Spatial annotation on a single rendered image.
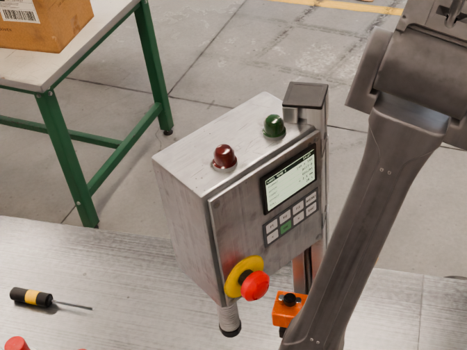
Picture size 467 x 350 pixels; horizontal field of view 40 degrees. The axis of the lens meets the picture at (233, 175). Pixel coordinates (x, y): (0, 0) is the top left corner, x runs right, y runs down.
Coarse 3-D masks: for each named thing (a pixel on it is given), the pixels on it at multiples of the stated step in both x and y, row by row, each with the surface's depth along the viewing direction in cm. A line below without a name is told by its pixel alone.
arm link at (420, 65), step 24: (408, 0) 52; (432, 0) 51; (456, 0) 52; (408, 24) 51; (432, 24) 51; (456, 24) 51; (408, 48) 51; (432, 48) 50; (456, 48) 51; (384, 72) 51; (408, 72) 51; (432, 72) 50; (456, 72) 50; (408, 96) 52; (432, 96) 51; (456, 96) 50
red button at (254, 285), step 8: (248, 272) 75; (256, 272) 74; (264, 272) 75; (240, 280) 75; (248, 280) 74; (256, 280) 74; (264, 280) 74; (240, 288) 74; (248, 288) 73; (256, 288) 74; (264, 288) 74; (248, 296) 74; (256, 296) 74
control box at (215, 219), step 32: (256, 96) 77; (224, 128) 73; (256, 128) 72; (288, 128) 72; (160, 160) 70; (192, 160) 69; (256, 160) 69; (320, 160) 75; (160, 192) 74; (192, 192) 66; (224, 192) 66; (256, 192) 70; (320, 192) 78; (192, 224) 71; (224, 224) 69; (256, 224) 73; (320, 224) 82; (192, 256) 76; (224, 256) 72; (256, 256) 76; (288, 256) 81; (224, 288) 75
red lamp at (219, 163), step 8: (224, 144) 68; (216, 152) 67; (224, 152) 67; (232, 152) 67; (216, 160) 67; (224, 160) 67; (232, 160) 67; (216, 168) 68; (224, 168) 67; (232, 168) 68
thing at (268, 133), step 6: (264, 120) 70; (270, 120) 70; (276, 120) 70; (282, 120) 70; (264, 126) 70; (270, 126) 70; (276, 126) 70; (282, 126) 70; (264, 132) 71; (270, 132) 70; (276, 132) 70; (282, 132) 71; (270, 138) 70; (276, 138) 70; (282, 138) 71
